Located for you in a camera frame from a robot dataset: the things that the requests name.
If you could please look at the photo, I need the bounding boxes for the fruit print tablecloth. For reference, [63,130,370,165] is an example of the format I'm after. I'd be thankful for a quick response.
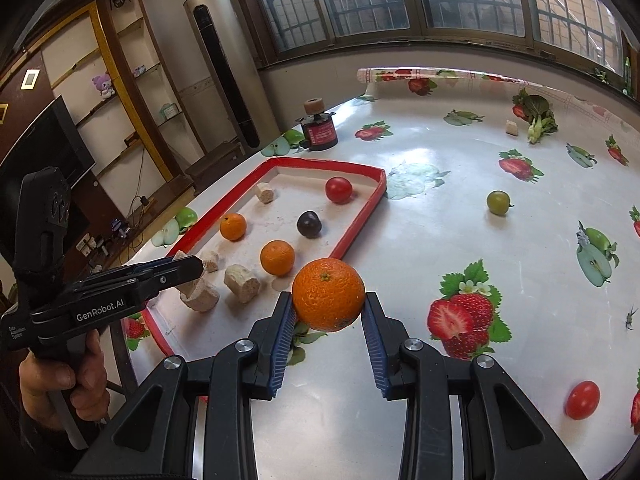
[120,66,640,480]

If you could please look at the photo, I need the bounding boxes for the black cable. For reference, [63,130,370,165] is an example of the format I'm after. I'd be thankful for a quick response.
[130,195,151,231]

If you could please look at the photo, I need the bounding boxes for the tower air conditioner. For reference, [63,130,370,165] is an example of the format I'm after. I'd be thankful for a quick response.
[182,0,281,150]

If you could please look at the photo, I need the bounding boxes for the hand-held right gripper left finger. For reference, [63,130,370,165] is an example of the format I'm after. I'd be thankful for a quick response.
[75,290,296,480]

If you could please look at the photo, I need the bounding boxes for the person's left hand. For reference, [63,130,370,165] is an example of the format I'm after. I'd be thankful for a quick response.
[19,331,109,433]

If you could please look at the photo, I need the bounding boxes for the red-rimmed white tray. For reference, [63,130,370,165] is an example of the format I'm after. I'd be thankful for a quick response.
[142,156,388,361]

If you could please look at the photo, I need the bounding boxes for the dark purple plum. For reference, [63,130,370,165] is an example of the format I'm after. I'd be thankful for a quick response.
[296,210,322,239]

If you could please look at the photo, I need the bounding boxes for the red tomato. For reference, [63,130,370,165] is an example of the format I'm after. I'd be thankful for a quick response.
[325,176,353,205]
[565,380,601,421]

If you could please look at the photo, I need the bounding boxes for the small orange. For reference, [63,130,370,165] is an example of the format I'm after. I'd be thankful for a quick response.
[220,212,248,242]

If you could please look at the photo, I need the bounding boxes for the large beige porous chunk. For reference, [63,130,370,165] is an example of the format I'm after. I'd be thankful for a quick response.
[224,264,262,304]

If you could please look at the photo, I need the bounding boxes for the black television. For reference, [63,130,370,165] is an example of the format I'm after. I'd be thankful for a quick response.
[0,95,97,196]

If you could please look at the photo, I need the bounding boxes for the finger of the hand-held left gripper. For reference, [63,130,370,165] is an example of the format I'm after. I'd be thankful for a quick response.
[80,254,188,287]
[134,256,206,302]

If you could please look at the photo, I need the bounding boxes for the black motor with red label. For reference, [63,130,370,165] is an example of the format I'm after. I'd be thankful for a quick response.
[295,96,340,152]

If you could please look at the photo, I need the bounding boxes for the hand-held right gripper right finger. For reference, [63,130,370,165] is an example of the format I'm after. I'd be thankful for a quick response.
[361,291,588,480]

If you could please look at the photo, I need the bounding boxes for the green grape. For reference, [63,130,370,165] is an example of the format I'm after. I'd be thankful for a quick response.
[486,190,513,217]

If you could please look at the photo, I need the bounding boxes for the leafy green vegetable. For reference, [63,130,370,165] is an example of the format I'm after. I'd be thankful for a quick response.
[511,87,558,143]

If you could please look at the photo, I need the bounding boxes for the wooden shelf unit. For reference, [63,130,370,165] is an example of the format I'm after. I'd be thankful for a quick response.
[40,0,211,186]

